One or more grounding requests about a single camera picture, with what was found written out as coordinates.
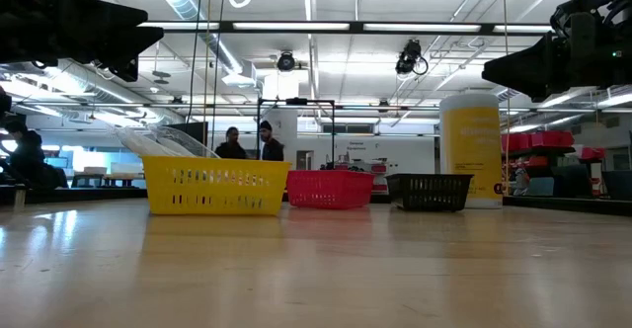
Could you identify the black overhead camera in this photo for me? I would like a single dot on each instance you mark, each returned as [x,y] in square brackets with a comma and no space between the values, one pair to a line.
[286,62]
[407,58]

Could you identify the black plastic basket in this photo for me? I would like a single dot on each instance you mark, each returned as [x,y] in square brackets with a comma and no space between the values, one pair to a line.
[429,176]

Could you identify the blue storage bin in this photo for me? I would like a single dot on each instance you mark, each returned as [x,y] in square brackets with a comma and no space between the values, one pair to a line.
[617,185]

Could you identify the yellow wipes canister white lid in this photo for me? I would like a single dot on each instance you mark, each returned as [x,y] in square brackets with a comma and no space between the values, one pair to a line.
[471,145]

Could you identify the red storage bin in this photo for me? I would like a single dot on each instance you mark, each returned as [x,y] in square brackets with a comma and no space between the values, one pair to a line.
[567,139]
[592,153]
[516,142]
[544,139]

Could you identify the black aluminium rig frame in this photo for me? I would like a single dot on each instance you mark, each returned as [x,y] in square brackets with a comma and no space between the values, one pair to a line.
[355,26]

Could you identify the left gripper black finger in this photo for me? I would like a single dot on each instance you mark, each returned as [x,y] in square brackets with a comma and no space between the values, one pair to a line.
[124,68]
[128,31]

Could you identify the person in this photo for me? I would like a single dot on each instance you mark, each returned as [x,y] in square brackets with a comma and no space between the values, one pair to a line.
[231,147]
[271,147]
[29,160]

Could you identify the black monitor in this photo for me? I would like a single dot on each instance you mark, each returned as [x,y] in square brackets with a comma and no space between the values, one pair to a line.
[197,129]

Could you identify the red plastic basket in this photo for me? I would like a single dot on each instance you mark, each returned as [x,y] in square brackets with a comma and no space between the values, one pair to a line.
[328,185]

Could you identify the yellow plastic basket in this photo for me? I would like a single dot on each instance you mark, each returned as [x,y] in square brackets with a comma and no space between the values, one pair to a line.
[212,164]

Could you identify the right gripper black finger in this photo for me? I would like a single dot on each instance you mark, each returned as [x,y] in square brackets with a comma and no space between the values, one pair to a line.
[528,63]
[535,92]

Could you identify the blue white toothbrush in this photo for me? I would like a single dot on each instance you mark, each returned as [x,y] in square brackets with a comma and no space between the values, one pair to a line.
[192,142]

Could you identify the black frame stand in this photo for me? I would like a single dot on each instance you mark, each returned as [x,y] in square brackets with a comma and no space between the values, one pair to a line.
[296,102]

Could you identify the silver ceiling duct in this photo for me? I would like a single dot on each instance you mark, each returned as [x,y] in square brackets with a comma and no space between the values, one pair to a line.
[89,91]
[182,2]

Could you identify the small grey post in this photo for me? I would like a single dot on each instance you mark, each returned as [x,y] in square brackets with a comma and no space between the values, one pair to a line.
[20,197]

